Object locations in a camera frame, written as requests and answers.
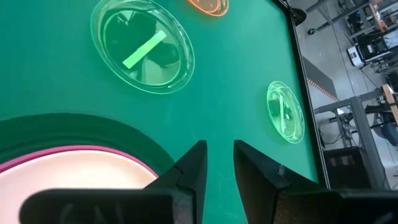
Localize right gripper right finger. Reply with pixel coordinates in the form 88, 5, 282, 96
233, 139, 398, 224

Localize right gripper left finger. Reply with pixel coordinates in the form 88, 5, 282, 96
19, 139, 208, 224

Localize pink plastic plate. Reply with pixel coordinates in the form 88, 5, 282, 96
0, 144, 159, 179

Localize dark green plastic plate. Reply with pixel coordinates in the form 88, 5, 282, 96
0, 112, 175, 189

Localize small clear green plate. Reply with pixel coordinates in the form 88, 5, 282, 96
266, 80, 306, 144

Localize clear red plastic plate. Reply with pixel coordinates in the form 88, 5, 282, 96
186, 0, 230, 17

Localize black floor box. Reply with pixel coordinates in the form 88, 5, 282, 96
323, 146, 379, 191

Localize large clear green plate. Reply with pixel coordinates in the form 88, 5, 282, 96
90, 0, 196, 95

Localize wooden beam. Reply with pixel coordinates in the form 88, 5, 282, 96
381, 83, 398, 127

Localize white printer device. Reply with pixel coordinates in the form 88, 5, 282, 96
347, 29, 393, 68

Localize black round clamp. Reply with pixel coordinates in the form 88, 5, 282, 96
289, 6, 308, 27

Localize grey metal table frame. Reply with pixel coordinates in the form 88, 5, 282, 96
313, 88, 398, 190

